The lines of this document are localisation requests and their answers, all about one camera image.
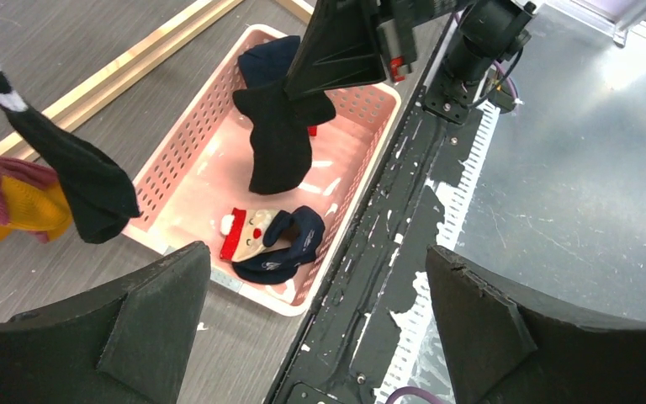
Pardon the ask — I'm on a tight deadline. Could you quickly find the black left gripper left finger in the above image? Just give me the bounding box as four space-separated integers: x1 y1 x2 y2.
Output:
0 242 211 403

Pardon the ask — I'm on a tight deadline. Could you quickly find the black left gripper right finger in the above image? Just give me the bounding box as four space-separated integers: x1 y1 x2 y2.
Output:
426 246 646 403

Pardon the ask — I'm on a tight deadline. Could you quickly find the wooden clothes rack frame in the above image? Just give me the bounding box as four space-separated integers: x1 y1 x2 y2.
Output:
0 0 319 162

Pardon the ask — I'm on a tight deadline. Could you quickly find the navy santa sock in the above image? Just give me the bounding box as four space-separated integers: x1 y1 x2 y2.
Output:
237 35 300 89
220 205 326 285

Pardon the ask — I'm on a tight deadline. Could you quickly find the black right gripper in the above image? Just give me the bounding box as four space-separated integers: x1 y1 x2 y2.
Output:
284 0 473 99

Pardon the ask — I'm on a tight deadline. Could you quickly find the pink perforated plastic basket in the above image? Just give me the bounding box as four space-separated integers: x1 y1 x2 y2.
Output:
124 24 401 316

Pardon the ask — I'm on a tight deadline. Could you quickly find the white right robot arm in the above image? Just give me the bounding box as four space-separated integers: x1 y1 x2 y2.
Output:
284 0 537 125

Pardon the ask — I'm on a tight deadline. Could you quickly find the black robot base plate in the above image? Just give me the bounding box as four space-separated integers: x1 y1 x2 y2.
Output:
267 20 499 403

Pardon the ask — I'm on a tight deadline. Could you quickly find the yellow maroon striped sock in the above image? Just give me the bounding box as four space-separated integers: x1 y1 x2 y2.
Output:
0 157 72 243

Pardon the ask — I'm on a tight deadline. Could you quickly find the black striped sock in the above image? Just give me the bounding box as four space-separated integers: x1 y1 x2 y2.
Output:
232 79 336 195

